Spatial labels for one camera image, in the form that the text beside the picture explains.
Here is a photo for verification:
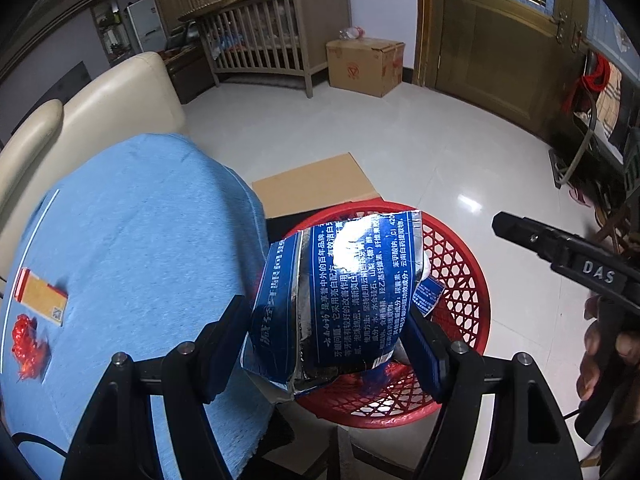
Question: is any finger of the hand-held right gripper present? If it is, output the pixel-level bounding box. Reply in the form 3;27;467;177
491;211;576;267

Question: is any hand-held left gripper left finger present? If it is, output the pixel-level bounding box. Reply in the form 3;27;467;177
60;294;247;480

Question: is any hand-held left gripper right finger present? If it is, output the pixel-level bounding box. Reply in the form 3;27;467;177
400;305;583;480

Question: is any red plastic basket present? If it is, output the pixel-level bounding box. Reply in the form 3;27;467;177
256;201;491;429

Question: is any blue box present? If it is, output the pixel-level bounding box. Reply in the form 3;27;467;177
240;210;446;403

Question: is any person's right hand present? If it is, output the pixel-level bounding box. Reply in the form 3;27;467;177
575;294;640;403

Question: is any metal stand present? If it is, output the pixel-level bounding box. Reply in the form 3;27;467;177
555;95;601;188

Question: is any blue table cloth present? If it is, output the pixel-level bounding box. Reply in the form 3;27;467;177
0;132;276;480

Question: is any plaid cloth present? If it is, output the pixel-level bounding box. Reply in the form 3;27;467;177
600;67;632;141

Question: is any red scarf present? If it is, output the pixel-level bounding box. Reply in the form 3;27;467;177
565;55;613;111

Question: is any wooden door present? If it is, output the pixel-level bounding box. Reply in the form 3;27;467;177
415;0;596;133

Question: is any flat cardboard sheet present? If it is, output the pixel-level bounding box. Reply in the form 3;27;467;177
250;152;383;221

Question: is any red and gold box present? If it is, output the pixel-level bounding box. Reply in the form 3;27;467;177
14;267;69;328

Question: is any red plastic bag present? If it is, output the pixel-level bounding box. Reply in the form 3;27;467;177
10;314;52;383

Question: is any brown cardboard box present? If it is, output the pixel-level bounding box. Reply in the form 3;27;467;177
326;37;406;98

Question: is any beige leather sofa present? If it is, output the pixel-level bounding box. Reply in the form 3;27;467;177
0;51;193;241

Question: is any dark low cabinet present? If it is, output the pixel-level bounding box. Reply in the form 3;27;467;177
165;25;216;105

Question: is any wooden crib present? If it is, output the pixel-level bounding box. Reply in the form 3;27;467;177
180;0;353;100

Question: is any white refrigerator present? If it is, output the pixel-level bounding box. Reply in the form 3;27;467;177
125;0;168;53

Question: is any plant shelf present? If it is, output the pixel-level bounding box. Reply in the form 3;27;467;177
92;0;136;63

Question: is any black cable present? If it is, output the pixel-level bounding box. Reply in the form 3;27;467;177
10;432;71;461

